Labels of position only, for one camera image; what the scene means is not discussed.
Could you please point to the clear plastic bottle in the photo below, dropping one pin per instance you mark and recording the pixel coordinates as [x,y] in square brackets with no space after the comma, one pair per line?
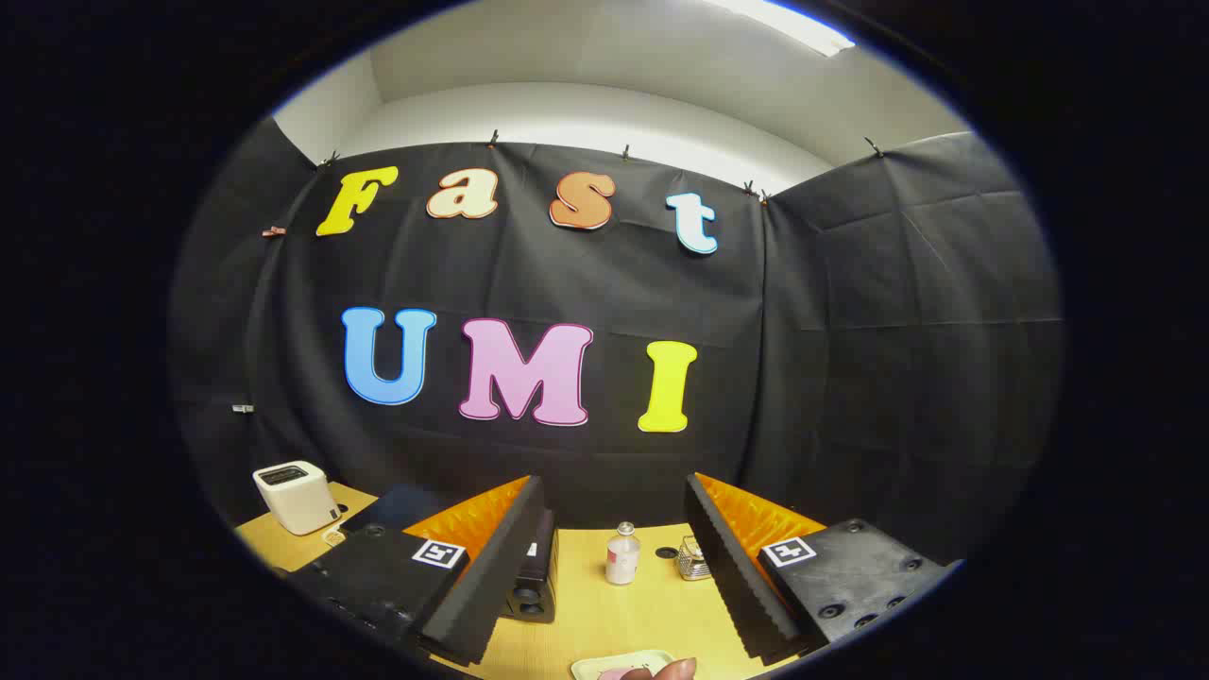
[623,563]

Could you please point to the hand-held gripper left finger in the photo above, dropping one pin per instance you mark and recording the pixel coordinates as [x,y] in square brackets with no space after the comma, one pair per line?
[496,586]

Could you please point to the black toaster oven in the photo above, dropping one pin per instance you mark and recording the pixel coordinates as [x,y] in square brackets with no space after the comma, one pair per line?
[531,587]

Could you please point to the pink ham slice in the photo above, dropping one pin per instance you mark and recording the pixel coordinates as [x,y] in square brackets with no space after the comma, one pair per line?
[619,674]

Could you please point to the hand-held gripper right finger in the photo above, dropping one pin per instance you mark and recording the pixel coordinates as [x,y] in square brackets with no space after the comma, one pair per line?
[732,576]

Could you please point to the cream square tray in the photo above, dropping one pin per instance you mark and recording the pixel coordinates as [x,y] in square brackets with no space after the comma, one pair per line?
[603,664]

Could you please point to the small white toaster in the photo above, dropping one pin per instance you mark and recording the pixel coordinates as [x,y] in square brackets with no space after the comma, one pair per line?
[297,501]

